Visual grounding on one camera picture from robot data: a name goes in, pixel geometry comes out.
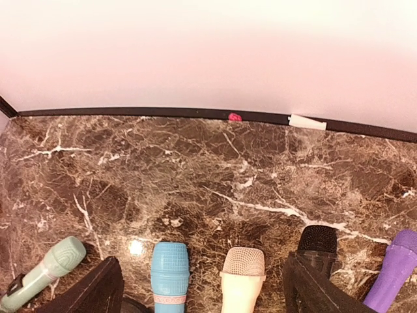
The stand holding green microphone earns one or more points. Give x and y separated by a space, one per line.
15 285

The light blue toy microphone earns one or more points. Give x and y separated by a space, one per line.
170 274

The purple toy microphone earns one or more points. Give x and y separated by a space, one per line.
398 264

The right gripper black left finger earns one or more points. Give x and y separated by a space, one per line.
101 290

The white paper scrap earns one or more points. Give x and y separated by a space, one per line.
304 122

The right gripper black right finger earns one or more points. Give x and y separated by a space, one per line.
304 286

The pink scrap at wall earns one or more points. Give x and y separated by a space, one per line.
234 117

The left black frame post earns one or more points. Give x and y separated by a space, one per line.
7 109

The mint green toy microphone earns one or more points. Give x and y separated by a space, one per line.
60 260

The cream white toy microphone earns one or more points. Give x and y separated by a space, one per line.
242 278

